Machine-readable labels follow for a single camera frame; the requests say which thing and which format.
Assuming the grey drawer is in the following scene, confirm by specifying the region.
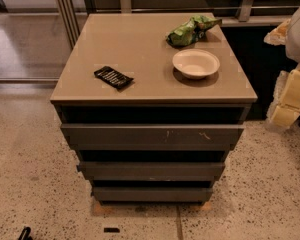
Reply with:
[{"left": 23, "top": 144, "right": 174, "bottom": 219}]
[
  {"left": 77, "top": 162, "right": 225, "bottom": 181},
  {"left": 93, "top": 187, "right": 212, "bottom": 202},
  {"left": 61, "top": 124, "right": 244, "bottom": 151}
]

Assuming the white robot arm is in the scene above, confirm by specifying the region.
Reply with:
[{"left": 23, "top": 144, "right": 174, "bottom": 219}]
[{"left": 264, "top": 7, "right": 300, "bottom": 130}]

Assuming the grey drawer cabinet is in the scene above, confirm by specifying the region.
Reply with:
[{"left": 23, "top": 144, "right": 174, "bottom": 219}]
[{"left": 51, "top": 14, "right": 257, "bottom": 192}]

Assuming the grey top drawer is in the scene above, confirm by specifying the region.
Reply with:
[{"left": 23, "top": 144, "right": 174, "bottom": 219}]
[{"left": 61, "top": 124, "right": 244, "bottom": 151}]

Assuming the grey bottom drawer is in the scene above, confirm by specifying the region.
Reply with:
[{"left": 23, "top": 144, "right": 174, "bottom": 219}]
[{"left": 93, "top": 187, "right": 212, "bottom": 202}]

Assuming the white paper bowl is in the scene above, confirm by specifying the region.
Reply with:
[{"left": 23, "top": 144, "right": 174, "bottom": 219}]
[{"left": 172, "top": 49, "right": 220, "bottom": 80}]

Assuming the green chip bag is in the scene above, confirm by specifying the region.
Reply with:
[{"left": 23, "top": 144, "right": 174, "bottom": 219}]
[{"left": 166, "top": 15, "right": 222, "bottom": 47}]

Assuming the black snack packet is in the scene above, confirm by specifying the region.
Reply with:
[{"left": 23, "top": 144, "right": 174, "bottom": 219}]
[{"left": 94, "top": 66, "right": 133, "bottom": 89}]

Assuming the black object bottom left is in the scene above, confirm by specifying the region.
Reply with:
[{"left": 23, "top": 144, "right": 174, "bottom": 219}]
[{"left": 18, "top": 227, "right": 33, "bottom": 240}]

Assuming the metal railing frame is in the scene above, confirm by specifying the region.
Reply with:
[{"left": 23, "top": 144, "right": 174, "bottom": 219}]
[{"left": 49, "top": 0, "right": 300, "bottom": 50}]

